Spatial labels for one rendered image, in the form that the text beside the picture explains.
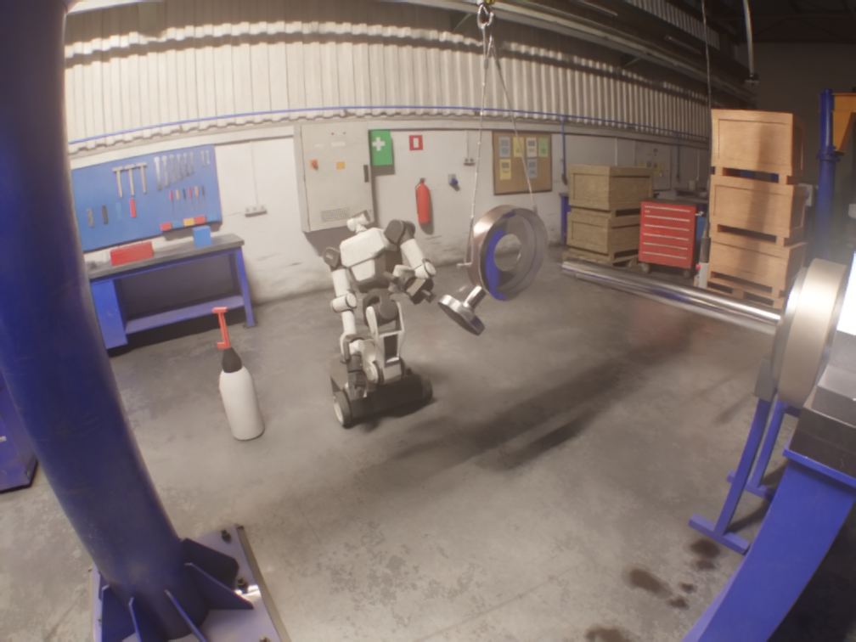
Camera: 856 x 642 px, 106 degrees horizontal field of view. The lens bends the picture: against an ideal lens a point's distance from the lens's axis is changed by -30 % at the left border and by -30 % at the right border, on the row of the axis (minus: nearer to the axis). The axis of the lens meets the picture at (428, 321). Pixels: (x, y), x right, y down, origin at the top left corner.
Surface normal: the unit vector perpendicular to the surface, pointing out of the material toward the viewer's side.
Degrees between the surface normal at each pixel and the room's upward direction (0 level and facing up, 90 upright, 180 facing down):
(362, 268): 74
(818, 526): 90
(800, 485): 90
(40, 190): 90
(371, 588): 0
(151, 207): 90
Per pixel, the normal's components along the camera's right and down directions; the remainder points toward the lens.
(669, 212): -0.62, 0.30
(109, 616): 0.82, 0.16
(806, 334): -0.81, -0.04
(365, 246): -0.44, 0.05
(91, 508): 0.40, 0.29
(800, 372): -0.81, 0.40
